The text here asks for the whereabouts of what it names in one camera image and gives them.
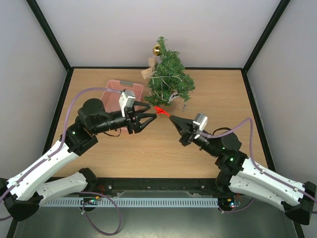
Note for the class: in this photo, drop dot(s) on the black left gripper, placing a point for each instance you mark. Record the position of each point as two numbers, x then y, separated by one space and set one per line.
130 113

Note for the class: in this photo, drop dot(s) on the gold bauble ornament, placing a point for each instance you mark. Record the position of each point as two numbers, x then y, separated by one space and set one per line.
157 50

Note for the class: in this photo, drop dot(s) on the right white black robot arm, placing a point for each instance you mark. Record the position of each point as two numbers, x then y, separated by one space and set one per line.
240 173

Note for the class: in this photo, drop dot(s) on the small green christmas tree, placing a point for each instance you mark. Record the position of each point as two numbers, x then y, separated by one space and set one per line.
169 77

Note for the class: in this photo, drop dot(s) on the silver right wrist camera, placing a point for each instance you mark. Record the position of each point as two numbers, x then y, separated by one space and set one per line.
200 122

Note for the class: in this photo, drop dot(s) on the red ribbon bow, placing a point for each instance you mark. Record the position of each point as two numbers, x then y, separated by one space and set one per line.
161 111

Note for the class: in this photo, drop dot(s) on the clear plastic battery box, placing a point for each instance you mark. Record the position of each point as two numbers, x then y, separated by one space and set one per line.
184 106

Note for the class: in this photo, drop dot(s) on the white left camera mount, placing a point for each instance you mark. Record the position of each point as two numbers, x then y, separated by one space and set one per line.
121 103

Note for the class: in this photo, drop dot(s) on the light blue slotted cable duct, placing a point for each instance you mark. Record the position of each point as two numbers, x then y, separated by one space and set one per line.
135 202

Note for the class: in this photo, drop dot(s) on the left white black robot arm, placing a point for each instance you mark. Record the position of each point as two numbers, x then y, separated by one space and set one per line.
26 192

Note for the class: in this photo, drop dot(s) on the black front frame rail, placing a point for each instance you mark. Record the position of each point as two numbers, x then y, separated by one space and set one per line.
201 186

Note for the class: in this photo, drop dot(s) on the silver glitter star ornament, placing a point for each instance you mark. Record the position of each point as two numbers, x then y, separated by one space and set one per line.
173 96

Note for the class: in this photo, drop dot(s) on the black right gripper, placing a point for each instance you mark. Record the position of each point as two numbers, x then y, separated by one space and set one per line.
187 135

